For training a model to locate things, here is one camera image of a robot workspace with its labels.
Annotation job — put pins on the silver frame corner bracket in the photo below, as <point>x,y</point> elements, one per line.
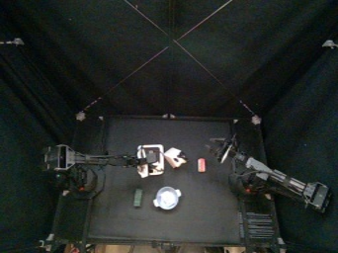
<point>16,42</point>
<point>255,119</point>
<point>80,115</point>
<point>329,43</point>

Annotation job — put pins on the green sushi piece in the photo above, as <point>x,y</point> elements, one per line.
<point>138,197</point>

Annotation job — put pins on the silver frame middle bracket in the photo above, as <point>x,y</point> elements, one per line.
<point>167,116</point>

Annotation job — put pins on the white sushi piece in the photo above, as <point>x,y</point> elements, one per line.
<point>175,155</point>

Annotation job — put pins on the white rectangular tray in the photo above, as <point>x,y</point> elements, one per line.
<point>158,147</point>

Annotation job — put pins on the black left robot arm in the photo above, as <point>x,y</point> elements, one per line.
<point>88,159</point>

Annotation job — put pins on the pink sushi piece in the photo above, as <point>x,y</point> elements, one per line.
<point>143,171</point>

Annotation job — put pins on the pale blue bowl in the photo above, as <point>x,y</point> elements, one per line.
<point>167,198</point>

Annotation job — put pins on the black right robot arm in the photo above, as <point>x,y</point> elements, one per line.
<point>277,179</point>

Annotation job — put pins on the red sushi piece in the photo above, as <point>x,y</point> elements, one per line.
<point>202,165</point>

